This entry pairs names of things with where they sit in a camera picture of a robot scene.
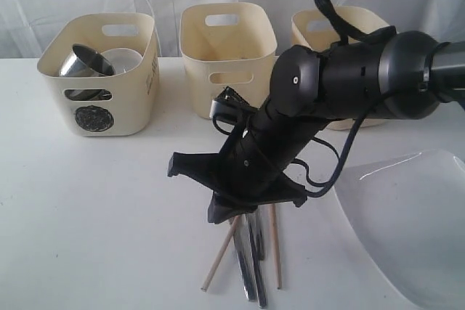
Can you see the steel spoon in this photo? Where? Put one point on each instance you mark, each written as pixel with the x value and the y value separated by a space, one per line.
pixel 260 289

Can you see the cream bin with circle mark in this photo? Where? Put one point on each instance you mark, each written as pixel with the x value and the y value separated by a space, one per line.
pixel 118 105

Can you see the white ceramic bowl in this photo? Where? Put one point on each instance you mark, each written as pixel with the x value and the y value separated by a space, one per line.
pixel 122 59

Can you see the steel fork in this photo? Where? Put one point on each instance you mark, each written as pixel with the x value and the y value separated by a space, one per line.
pixel 259 236

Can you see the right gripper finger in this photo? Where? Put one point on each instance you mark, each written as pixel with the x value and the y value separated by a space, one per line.
pixel 221 209

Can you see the steel table knife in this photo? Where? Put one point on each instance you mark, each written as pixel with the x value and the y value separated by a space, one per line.
pixel 248 283

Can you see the steel mug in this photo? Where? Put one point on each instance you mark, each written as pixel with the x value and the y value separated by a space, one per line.
pixel 84 61

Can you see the cream bin with square mark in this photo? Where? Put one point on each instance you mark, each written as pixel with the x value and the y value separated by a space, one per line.
pixel 312 29

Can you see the white square plate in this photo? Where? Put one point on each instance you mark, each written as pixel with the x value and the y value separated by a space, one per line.
pixel 408 213

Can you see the slanted wooden chopstick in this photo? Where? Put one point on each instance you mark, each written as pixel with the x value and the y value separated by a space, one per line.
pixel 220 254

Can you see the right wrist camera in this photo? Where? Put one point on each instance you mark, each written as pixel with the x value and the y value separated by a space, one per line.
pixel 229 107

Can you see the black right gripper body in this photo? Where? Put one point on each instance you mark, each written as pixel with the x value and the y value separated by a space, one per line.
pixel 248 171

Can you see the cream bin with triangle mark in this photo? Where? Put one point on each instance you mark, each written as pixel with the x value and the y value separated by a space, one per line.
pixel 226 45

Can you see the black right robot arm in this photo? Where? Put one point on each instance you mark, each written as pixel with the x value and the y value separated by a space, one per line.
pixel 403 77

